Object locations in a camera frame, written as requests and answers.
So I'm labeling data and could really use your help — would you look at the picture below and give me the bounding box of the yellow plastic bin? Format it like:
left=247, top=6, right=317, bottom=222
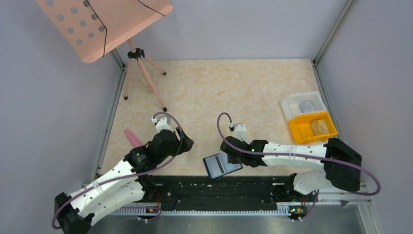
left=288, top=111, right=338, bottom=144

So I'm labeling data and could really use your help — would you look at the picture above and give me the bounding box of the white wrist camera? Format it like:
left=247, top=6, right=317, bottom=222
left=229, top=123, right=247, bottom=141
left=151, top=116, right=174, bottom=133

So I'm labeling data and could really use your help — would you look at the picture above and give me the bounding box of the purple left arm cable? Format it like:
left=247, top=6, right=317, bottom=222
left=51, top=112, right=184, bottom=230

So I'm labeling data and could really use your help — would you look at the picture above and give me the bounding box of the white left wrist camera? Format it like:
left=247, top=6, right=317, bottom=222
left=151, top=116, right=174, bottom=133

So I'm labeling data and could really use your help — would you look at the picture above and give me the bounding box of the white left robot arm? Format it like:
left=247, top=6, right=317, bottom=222
left=52, top=127, right=194, bottom=234

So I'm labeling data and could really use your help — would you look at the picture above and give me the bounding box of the pink marker pen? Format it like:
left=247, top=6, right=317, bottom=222
left=124, top=129, right=143, bottom=148

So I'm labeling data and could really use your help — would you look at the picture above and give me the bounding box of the silver VIP card in bin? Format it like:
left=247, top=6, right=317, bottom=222
left=299, top=100, right=317, bottom=113

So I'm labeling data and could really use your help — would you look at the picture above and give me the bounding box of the gold VIP card in bin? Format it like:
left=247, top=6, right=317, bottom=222
left=311, top=119, right=330, bottom=136

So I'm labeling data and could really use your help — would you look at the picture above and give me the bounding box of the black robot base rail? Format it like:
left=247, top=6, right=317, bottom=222
left=133, top=175, right=316, bottom=212

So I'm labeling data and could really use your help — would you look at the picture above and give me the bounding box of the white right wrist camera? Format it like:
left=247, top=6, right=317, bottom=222
left=229, top=123, right=247, bottom=141

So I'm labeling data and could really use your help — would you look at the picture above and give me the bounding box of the white plastic bin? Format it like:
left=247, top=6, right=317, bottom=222
left=280, top=92, right=327, bottom=121

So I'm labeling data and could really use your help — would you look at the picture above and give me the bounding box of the black leather card holder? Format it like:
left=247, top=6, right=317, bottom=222
left=203, top=151, right=243, bottom=179

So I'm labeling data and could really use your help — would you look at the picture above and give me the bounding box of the pink music stand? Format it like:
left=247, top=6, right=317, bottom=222
left=36, top=0, right=173, bottom=112

